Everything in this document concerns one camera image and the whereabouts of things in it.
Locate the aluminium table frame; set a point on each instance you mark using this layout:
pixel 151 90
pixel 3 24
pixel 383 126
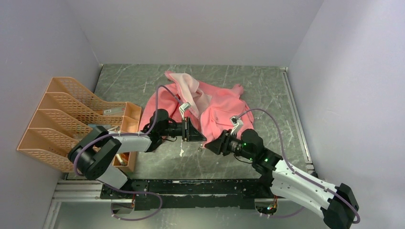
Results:
pixel 89 191

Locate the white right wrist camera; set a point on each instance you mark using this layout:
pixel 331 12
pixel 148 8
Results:
pixel 237 124

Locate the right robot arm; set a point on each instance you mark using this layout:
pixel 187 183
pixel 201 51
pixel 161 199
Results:
pixel 335 205

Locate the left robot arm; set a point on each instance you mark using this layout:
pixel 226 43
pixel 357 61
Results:
pixel 94 154

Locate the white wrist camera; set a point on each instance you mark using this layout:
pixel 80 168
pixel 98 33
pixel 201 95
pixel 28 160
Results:
pixel 183 108
pixel 237 124

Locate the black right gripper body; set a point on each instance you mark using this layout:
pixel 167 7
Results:
pixel 229 139

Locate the orange mesh file rack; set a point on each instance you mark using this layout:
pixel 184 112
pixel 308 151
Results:
pixel 63 117

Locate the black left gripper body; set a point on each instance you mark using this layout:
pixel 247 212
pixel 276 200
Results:
pixel 185 129

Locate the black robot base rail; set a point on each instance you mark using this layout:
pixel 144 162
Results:
pixel 198 193

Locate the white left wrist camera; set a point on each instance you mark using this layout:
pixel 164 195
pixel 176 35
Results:
pixel 183 108

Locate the pink zip-up jacket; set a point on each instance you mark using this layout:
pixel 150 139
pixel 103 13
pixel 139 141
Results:
pixel 211 106

